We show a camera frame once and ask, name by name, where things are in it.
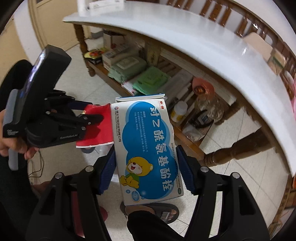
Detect tan green carton box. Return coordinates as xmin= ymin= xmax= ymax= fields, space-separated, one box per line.
xmin=267 ymin=48 xmax=287 ymax=75

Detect black handled pliers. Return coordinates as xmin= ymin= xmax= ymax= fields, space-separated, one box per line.
xmin=189 ymin=109 xmax=214 ymax=129

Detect wooden coffee table frame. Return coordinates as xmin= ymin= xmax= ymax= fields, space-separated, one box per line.
xmin=73 ymin=22 xmax=296 ymax=232

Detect white pill bottle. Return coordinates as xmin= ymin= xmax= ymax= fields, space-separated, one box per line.
xmin=170 ymin=101 xmax=188 ymax=123

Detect crushed red paper cup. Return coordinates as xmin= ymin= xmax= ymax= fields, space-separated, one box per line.
xmin=76 ymin=103 xmax=114 ymax=148

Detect red plastic stool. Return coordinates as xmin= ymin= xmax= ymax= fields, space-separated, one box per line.
xmin=72 ymin=191 xmax=111 ymax=240

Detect long wooden slatted bench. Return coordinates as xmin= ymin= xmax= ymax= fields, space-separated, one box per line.
xmin=129 ymin=0 xmax=296 ymax=77

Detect white paper roll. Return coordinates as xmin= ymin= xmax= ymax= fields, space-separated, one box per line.
xmin=76 ymin=0 xmax=88 ymax=13

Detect blue white medicine box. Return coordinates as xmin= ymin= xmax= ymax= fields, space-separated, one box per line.
xmin=110 ymin=94 xmax=184 ymax=206

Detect white router box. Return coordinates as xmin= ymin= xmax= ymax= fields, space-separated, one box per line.
xmin=159 ymin=69 xmax=193 ymax=105

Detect person's sandaled foot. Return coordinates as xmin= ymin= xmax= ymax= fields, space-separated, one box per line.
xmin=120 ymin=202 xmax=180 ymax=224

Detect beige cushion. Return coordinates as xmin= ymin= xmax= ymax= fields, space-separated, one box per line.
xmin=243 ymin=32 xmax=273 ymax=61

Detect white long box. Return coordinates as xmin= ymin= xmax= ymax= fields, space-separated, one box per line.
xmin=88 ymin=0 xmax=125 ymax=9

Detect clear plastic container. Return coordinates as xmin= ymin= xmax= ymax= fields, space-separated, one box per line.
xmin=182 ymin=109 xmax=214 ymax=143

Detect light green paper pack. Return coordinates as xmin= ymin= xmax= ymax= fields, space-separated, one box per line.
xmin=132 ymin=66 xmax=170 ymax=95

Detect green wipes pack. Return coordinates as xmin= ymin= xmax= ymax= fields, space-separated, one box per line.
xmin=108 ymin=56 xmax=147 ymax=84

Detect person's left hand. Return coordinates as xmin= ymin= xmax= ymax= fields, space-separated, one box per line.
xmin=0 ymin=109 xmax=39 ymax=160

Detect pink plastic bag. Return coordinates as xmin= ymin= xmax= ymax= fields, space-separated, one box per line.
xmin=287 ymin=74 xmax=295 ymax=113

